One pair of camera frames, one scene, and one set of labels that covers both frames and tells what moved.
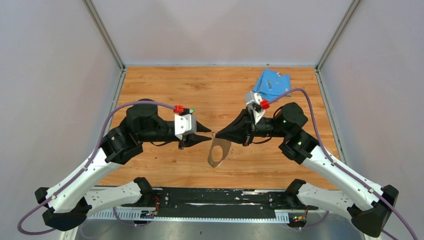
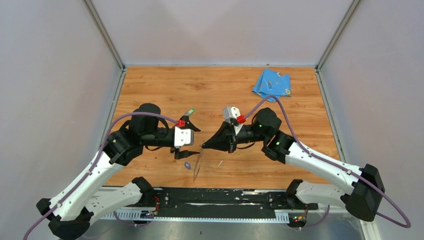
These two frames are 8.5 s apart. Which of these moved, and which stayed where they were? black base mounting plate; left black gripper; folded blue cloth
Moved: left black gripper
Stayed: folded blue cloth; black base mounting plate
